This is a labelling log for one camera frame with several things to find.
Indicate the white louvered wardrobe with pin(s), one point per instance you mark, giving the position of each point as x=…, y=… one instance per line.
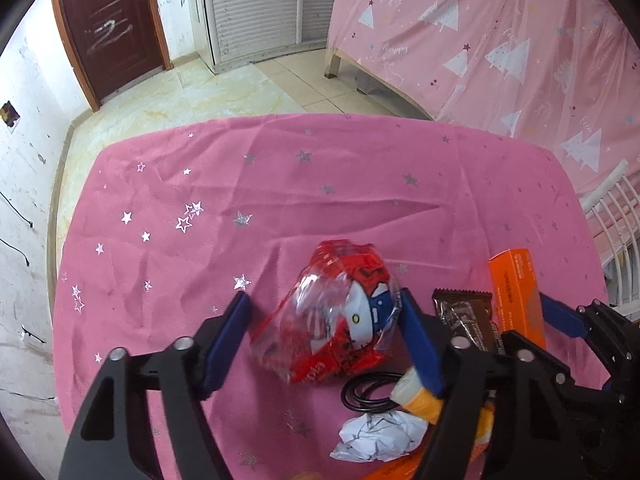
x=250, y=5

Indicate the brown snack wrapper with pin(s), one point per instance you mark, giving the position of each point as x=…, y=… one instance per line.
x=465, y=317

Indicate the pink star tablecloth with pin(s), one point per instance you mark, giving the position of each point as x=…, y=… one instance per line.
x=300, y=200

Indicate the bed with pink cover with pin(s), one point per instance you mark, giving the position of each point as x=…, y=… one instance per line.
x=475, y=35

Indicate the open wall outlet box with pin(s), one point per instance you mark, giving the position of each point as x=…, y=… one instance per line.
x=9, y=115

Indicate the white chair with yellow seat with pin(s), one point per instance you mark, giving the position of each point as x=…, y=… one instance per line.
x=602, y=189

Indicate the dark brown door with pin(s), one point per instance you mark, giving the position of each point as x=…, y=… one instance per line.
x=110, y=25

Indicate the orange cardboard box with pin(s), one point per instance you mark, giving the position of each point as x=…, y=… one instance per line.
x=515, y=295

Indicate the white and yellow packet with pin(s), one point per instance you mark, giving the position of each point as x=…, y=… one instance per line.
x=485, y=420

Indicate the white paper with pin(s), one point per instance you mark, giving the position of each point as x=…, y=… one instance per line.
x=380, y=435

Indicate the small orange block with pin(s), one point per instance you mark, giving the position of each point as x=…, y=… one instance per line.
x=400, y=470

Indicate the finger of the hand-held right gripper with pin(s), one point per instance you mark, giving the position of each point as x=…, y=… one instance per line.
x=227, y=340
x=420, y=345
x=562, y=317
x=525, y=340

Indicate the cartoon cat plastic bag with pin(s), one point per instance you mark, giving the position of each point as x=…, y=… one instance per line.
x=325, y=320

